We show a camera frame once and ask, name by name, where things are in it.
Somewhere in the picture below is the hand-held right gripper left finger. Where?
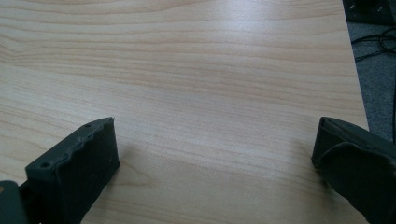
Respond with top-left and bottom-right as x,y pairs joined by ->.
18,117 -> 121,224

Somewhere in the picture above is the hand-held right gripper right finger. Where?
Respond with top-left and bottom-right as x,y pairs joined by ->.
311,116 -> 396,224

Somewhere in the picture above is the dark equipment base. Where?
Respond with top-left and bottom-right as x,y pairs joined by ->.
342,0 -> 396,26

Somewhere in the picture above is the black cable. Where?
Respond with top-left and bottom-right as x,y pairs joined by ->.
350,27 -> 396,62

